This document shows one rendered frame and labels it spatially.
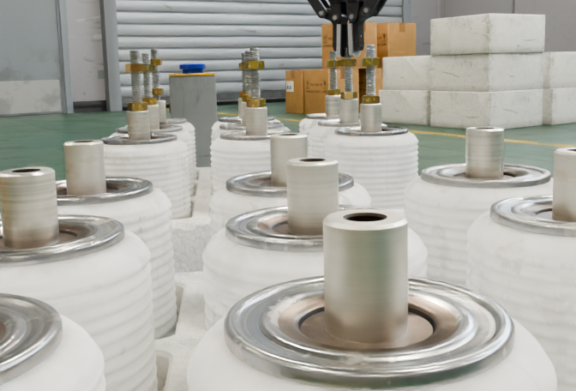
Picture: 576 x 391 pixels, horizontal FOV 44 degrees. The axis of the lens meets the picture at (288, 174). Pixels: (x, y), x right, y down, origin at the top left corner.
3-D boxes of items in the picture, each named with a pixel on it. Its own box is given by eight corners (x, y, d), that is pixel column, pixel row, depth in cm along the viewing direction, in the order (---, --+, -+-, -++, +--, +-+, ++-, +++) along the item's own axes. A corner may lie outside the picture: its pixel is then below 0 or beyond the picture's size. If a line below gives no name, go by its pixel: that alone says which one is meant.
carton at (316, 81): (359, 114, 473) (358, 68, 469) (328, 116, 462) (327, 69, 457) (333, 112, 499) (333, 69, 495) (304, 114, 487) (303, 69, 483)
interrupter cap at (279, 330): (224, 413, 15) (222, 382, 15) (225, 300, 23) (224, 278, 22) (569, 392, 16) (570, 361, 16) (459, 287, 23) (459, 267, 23)
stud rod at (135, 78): (145, 126, 72) (141, 50, 70) (136, 127, 71) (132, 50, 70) (140, 126, 72) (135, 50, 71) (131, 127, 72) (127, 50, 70)
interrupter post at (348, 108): (363, 126, 85) (363, 98, 85) (346, 128, 84) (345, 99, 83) (351, 125, 87) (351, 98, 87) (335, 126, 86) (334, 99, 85)
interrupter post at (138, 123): (156, 143, 72) (154, 110, 71) (135, 145, 70) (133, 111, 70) (144, 141, 73) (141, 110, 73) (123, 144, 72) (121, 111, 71)
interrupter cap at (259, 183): (225, 204, 38) (225, 191, 38) (225, 183, 46) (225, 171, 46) (365, 199, 39) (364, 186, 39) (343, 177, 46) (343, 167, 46)
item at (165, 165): (213, 314, 74) (207, 139, 71) (131, 338, 68) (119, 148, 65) (164, 293, 81) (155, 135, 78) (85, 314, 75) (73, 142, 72)
